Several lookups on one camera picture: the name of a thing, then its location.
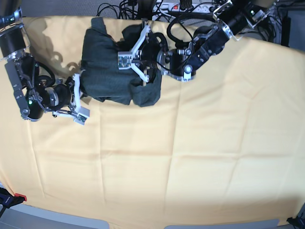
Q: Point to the white power strip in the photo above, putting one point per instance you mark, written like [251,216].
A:
[201,7]

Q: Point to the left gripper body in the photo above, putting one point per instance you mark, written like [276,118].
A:
[150,52]

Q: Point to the black clamp right corner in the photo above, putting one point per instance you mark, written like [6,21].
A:
[297,222]

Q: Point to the dark green long-sleeve shirt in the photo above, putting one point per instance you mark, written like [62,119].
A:
[101,78]

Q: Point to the black upright post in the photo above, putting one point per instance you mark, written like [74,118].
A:
[286,26]

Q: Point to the red and black clamp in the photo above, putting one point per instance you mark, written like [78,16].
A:
[8,200]

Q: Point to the yellow table cloth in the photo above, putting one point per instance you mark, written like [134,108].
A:
[227,147]

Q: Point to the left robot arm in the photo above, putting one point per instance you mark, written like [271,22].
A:
[180,60]

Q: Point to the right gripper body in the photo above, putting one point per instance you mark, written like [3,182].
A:
[64,99]

